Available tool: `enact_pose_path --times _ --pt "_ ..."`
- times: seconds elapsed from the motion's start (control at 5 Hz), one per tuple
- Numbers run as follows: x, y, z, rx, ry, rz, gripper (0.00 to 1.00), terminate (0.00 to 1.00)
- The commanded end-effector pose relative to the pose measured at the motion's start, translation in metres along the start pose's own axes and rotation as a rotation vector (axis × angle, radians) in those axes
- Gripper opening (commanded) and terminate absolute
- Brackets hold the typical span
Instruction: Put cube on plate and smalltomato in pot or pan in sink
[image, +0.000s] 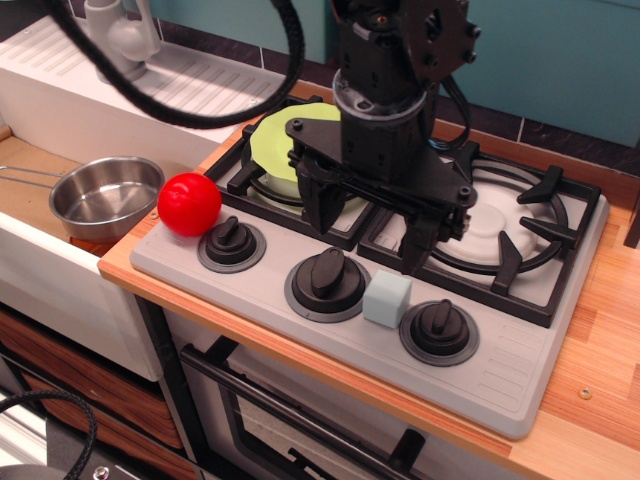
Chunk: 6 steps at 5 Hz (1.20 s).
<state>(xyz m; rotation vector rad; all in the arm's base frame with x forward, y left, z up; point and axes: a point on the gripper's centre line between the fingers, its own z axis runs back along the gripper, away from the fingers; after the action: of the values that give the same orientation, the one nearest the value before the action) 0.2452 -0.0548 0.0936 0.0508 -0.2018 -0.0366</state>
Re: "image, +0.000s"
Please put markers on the light green plate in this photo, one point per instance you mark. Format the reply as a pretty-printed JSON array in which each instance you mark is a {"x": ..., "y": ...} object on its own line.
[{"x": 270, "y": 146}]

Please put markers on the black middle stove knob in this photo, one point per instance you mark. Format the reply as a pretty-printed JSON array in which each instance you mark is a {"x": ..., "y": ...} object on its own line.
[{"x": 327, "y": 288}]

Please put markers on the red toy tomato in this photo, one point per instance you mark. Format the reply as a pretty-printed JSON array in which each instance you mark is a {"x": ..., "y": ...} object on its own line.
[{"x": 189, "y": 204}]

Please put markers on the small steel pot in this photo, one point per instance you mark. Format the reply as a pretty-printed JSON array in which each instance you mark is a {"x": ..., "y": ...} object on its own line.
[{"x": 100, "y": 201}]

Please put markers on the black right burner grate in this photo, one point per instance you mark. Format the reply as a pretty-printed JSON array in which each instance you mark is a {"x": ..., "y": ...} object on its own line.
[{"x": 521, "y": 263}]

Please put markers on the black right stove knob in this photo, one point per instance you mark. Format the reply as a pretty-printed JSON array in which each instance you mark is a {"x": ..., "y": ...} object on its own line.
[{"x": 439, "y": 333}]

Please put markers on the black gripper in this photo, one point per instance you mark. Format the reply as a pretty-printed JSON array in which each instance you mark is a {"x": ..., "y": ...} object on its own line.
[{"x": 388, "y": 162}]

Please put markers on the black stove knob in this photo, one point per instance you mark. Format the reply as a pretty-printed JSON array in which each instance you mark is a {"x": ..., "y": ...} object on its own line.
[
  {"x": 231, "y": 247},
  {"x": 327, "y": 288},
  {"x": 439, "y": 333}
]

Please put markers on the black left stove knob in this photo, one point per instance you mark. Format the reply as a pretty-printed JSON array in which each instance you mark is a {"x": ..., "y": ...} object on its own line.
[{"x": 231, "y": 247}]

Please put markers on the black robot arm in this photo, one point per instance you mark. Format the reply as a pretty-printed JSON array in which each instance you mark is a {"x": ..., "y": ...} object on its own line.
[{"x": 395, "y": 57}]

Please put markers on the pale blue cube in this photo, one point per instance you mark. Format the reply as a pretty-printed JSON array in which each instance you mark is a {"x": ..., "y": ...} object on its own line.
[{"x": 386, "y": 299}]

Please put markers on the grey toy stove top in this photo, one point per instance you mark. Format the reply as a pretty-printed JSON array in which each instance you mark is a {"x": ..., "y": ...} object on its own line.
[{"x": 500, "y": 387}]

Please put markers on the wooden drawer front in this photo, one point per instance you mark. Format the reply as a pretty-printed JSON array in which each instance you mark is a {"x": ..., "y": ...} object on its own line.
[{"x": 133, "y": 419}]

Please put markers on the black burner grate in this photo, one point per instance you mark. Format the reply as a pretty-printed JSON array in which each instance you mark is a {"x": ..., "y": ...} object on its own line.
[
  {"x": 236, "y": 176},
  {"x": 521, "y": 263}
]

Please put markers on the oven door with handle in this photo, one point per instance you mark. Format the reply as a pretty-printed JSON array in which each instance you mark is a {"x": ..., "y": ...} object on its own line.
[{"x": 213, "y": 364}]

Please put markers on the grey toy faucet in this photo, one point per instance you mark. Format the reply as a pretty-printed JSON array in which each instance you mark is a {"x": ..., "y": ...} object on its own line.
[{"x": 128, "y": 44}]

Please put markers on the black left burner grate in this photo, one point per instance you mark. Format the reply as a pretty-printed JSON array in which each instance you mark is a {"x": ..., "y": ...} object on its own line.
[{"x": 236, "y": 176}]

